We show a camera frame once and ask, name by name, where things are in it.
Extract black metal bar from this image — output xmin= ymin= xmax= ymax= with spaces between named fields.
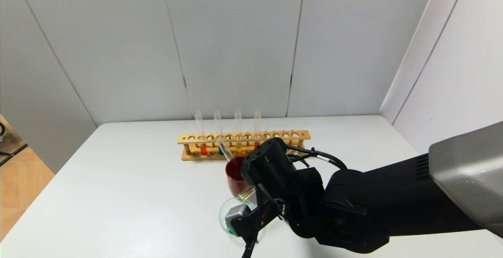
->
xmin=0 ymin=143 xmax=28 ymax=167

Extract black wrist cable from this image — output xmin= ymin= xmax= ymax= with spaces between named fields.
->
xmin=286 ymin=145 xmax=349 ymax=170

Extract glass test tube red pigment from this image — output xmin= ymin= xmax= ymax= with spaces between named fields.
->
xmin=195 ymin=110 xmax=208 ymax=156
xmin=254 ymin=108 xmax=263 ymax=149

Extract wooden test tube rack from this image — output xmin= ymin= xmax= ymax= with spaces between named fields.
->
xmin=177 ymin=130 xmax=311 ymax=161

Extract glass test tube blue pigment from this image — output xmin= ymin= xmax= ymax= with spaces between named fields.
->
xmin=217 ymin=135 xmax=241 ymax=172
xmin=214 ymin=109 xmax=226 ymax=156

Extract red plastic cup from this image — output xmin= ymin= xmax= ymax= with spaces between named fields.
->
xmin=225 ymin=156 xmax=254 ymax=198

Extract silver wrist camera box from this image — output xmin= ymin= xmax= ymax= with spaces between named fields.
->
xmin=224 ymin=204 xmax=249 ymax=222

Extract clear glass dish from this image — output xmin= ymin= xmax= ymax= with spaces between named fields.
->
xmin=218 ymin=197 xmax=264 ymax=247

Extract glass test tube yellow pigment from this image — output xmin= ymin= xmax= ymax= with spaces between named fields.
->
xmin=239 ymin=188 xmax=257 ymax=203
xmin=234 ymin=109 xmax=243 ymax=153

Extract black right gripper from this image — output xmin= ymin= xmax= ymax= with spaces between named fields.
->
xmin=237 ymin=183 xmax=270 ymax=209

